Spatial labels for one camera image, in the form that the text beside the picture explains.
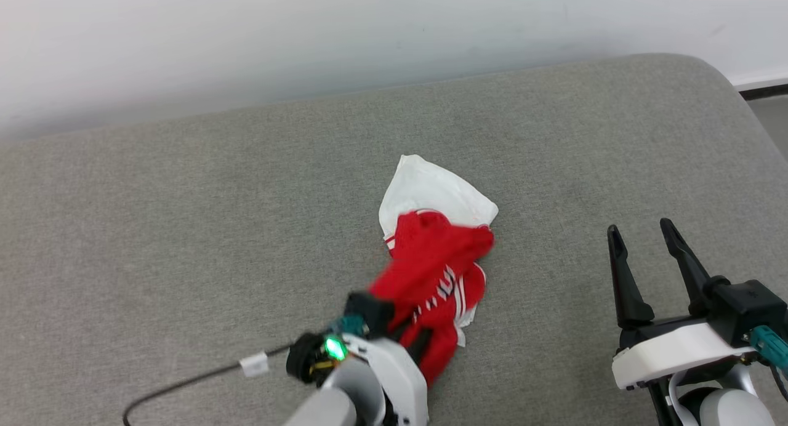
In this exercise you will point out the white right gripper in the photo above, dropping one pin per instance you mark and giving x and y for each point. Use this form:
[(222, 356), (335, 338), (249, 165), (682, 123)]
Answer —
[(671, 346)]

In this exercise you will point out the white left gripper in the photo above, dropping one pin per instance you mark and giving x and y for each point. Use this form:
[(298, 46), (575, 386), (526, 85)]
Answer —
[(394, 370)]

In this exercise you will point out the red Bulls 23 jersey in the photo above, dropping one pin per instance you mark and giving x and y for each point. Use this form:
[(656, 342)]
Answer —
[(431, 260)]

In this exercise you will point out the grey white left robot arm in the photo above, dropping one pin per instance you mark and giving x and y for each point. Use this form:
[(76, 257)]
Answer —
[(332, 407)]

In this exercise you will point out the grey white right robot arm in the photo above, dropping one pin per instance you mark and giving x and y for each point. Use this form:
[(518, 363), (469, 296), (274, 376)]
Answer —
[(732, 410)]

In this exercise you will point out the dark baseboard strip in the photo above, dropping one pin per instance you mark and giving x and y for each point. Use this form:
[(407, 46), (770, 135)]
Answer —
[(766, 92)]

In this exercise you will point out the grey fabric sofa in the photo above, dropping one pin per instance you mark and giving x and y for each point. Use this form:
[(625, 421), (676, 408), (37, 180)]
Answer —
[(184, 229)]

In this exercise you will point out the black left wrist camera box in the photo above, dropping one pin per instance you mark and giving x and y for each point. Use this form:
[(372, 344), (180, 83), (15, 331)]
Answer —
[(369, 309)]

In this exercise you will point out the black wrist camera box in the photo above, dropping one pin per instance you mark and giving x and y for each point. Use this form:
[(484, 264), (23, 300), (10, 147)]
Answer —
[(369, 309), (745, 303)]

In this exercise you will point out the teal left camera connector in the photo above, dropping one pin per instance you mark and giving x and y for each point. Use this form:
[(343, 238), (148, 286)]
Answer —
[(351, 324)]

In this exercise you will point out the teal camera connector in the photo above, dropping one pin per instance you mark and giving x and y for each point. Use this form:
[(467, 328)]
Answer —
[(351, 324), (772, 346)]

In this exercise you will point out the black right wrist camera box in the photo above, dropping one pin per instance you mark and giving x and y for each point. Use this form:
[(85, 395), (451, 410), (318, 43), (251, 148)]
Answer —
[(745, 303)]

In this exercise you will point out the teal right camera connector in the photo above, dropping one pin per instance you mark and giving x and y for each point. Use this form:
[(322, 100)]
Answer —
[(772, 346)]

